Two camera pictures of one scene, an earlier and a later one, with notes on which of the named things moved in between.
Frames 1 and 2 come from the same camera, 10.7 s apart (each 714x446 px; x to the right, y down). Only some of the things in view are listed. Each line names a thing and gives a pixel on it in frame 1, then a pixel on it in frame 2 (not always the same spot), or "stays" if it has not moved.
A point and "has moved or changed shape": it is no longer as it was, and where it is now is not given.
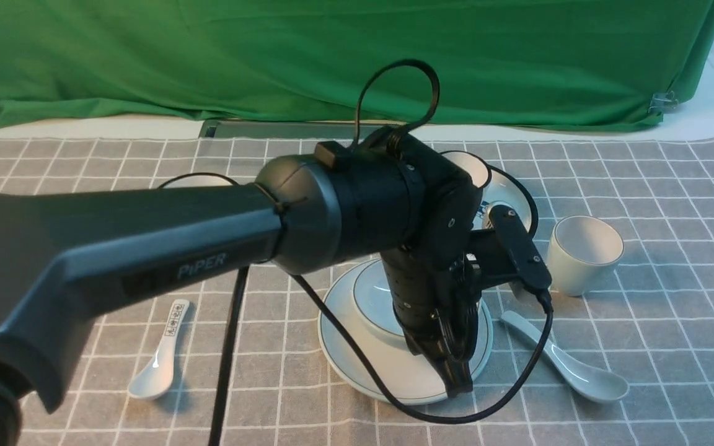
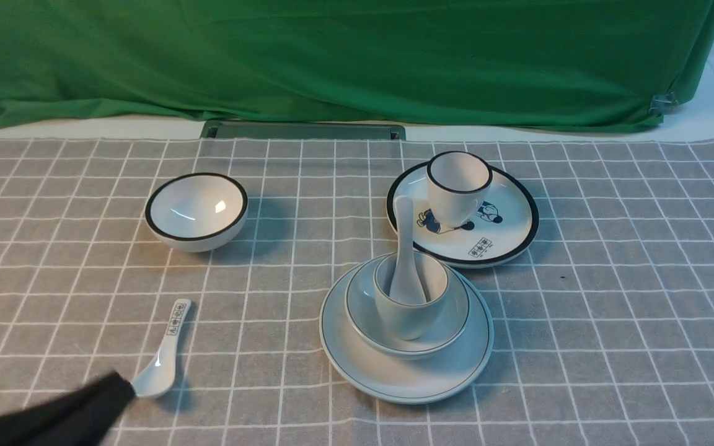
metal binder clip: [662, 102] stays
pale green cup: [582, 249] has moved or changed shape
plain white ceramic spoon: [594, 382] has moved or changed shape
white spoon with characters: [154, 376] stays
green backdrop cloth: [52, 63] stays
